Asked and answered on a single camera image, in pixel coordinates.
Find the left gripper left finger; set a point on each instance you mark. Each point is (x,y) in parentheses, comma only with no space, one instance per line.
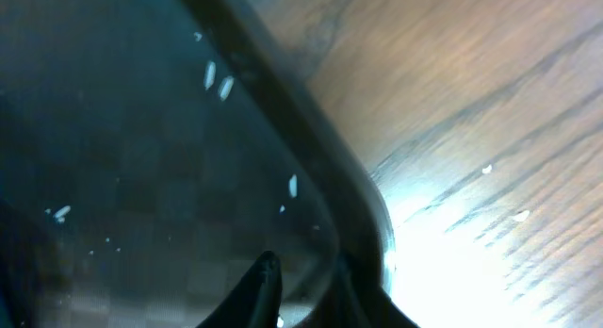
(255,300)

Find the dark blue plate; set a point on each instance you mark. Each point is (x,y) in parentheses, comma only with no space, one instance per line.
(143,179)

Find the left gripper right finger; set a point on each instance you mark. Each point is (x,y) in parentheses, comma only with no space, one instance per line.
(355,300)

